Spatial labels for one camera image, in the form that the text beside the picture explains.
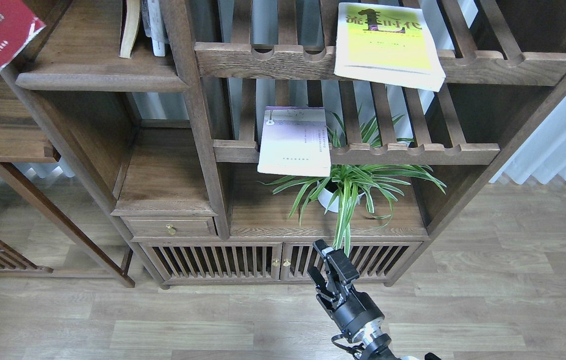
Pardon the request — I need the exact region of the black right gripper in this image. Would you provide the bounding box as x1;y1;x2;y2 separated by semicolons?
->
308;239;385;343

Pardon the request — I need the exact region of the yellow green cover book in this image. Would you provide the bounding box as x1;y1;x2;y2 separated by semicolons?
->
334;2;445;92

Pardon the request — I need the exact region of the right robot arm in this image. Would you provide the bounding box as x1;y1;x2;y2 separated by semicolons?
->
309;239;397;360

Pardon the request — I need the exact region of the green spider plant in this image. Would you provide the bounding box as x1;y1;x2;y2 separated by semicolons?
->
262;102;447;275

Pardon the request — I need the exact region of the pale lavender cover book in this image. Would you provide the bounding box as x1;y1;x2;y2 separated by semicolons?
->
257;105;331;177

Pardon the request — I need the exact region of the brass drawer knob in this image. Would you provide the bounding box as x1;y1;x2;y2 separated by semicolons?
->
165;224;177;236

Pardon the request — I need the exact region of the dark wooden bookshelf unit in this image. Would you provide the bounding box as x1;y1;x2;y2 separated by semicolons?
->
0;0;566;289

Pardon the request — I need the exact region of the upright white book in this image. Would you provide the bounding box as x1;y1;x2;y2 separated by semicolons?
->
141;0;169;57

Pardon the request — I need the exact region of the upright cream paged book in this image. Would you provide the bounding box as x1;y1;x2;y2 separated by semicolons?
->
120;0;141;59

